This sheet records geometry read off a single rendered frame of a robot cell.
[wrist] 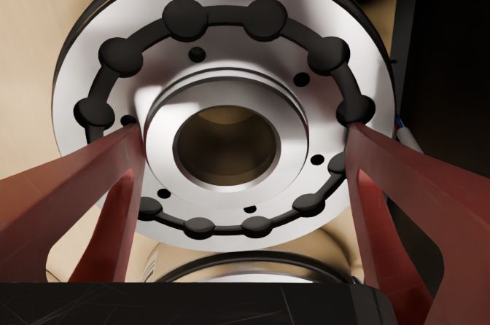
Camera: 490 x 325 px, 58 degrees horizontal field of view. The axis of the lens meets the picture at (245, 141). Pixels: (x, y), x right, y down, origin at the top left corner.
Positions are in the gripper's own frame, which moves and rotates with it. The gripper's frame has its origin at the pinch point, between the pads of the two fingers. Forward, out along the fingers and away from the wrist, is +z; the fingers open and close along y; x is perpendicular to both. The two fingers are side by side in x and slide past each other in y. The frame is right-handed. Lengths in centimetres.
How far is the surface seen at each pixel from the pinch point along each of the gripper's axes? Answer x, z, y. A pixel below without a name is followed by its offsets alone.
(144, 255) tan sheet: 8.9, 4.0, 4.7
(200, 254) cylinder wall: 6.5, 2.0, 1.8
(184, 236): 4.1, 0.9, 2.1
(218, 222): 3.5, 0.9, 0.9
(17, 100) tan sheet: 0.4, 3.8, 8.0
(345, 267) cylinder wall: 8.5, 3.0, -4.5
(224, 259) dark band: 6.3, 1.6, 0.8
